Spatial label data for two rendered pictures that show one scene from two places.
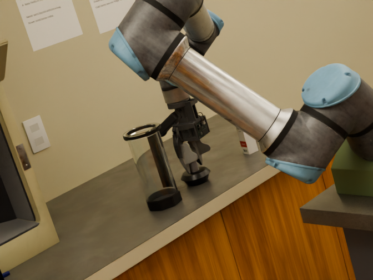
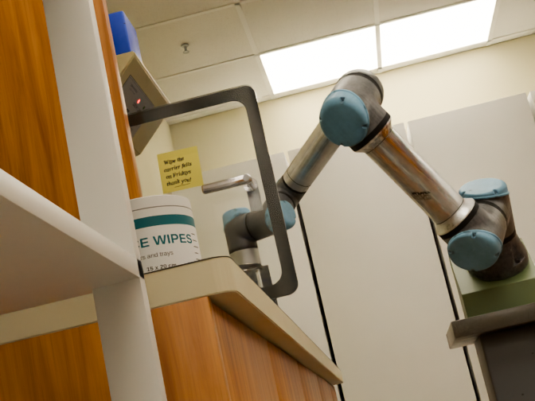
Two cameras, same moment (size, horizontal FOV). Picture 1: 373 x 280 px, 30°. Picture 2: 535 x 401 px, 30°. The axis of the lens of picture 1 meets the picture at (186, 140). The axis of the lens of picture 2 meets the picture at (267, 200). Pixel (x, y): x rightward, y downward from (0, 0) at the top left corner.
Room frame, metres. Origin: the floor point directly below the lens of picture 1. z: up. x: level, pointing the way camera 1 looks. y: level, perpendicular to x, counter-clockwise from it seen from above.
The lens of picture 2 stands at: (0.21, 1.75, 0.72)
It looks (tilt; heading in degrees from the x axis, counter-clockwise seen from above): 14 degrees up; 313
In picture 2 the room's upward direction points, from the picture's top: 13 degrees counter-clockwise
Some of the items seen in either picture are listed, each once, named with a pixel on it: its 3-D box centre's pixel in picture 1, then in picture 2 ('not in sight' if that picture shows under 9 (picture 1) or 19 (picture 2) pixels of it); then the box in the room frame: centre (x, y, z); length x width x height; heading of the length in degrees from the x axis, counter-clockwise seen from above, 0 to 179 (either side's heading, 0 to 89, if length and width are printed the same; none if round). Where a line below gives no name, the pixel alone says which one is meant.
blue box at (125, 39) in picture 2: not in sight; (109, 47); (1.62, 0.59, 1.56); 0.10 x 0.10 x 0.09; 39
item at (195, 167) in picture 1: (194, 171); not in sight; (1.98, 0.00, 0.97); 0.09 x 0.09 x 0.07
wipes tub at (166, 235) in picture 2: not in sight; (153, 260); (1.25, 0.88, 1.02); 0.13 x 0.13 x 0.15
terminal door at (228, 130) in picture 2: not in sight; (194, 204); (1.50, 0.56, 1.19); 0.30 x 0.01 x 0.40; 38
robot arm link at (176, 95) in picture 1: (177, 94); not in sight; (1.97, -0.01, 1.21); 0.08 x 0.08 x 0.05
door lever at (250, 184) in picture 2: not in sight; (229, 185); (1.42, 0.53, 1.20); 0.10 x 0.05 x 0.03; 38
